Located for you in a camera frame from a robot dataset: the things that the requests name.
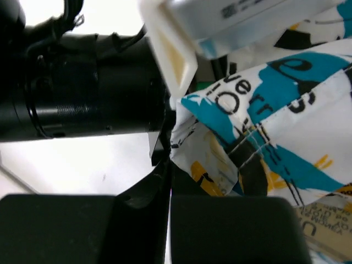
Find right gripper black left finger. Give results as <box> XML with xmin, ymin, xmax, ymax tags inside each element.
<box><xmin>1</xmin><ymin>159</ymin><xmax>171</xmax><ymax>263</ymax></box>

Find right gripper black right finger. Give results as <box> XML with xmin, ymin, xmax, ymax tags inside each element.
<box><xmin>170</xmin><ymin>166</ymin><xmax>311</xmax><ymax>263</ymax></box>

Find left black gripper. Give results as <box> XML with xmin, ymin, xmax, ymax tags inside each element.
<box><xmin>1</xmin><ymin>1</ymin><xmax>170</xmax><ymax>165</ymax></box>

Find patterned white teal yellow shorts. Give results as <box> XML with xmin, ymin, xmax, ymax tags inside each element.
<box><xmin>170</xmin><ymin>1</ymin><xmax>351</xmax><ymax>263</ymax></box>

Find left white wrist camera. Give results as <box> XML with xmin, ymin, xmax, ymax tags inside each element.
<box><xmin>138</xmin><ymin>0</ymin><xmax>341</xmax><ymax>98</ymax></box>

